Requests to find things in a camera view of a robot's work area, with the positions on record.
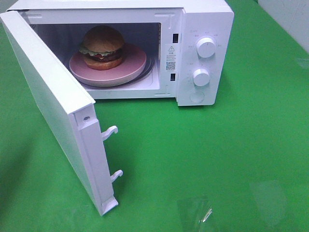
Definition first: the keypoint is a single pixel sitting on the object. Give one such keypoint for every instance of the round door release button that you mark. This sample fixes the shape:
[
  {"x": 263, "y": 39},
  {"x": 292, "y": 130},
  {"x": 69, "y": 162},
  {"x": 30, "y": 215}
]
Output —
[{"x": 197, "y": 97}]

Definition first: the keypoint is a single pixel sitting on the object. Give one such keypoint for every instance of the pink round plate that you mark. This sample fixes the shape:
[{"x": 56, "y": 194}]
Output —
[{"x": 131, "y": 51}]

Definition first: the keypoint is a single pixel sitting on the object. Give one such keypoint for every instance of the white timer knob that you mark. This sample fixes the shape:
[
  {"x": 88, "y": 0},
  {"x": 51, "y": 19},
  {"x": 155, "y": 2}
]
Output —
[{"x": 201, "y": 77}]

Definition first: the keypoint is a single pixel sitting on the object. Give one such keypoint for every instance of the burger with lettuce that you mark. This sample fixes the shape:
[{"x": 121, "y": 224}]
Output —
[{"x": 102, "y": 48}]

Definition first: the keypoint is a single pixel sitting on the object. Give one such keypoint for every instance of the glass microwave turntable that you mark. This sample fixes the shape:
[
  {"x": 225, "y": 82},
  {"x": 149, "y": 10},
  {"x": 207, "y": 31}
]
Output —
[{"x": 147, "y": 70}]

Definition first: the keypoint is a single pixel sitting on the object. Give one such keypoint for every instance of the white warning label sticker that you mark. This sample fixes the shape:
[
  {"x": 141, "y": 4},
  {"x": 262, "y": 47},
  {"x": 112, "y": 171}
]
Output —
[{"x": 170, "y": 57}]

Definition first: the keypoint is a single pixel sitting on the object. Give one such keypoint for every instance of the white microwave oven body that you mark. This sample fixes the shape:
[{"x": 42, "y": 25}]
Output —
[{"x": 148, "y": 24}]

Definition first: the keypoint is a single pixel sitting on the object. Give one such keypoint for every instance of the white upper power knob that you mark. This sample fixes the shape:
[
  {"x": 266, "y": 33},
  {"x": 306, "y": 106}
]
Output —
[{"x": 206, "y": 47}]

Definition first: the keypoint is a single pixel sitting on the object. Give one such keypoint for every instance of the clear tape patch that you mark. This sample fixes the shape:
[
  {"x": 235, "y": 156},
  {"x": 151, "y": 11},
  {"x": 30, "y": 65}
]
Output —
[{"x": 194, "y": 210}]

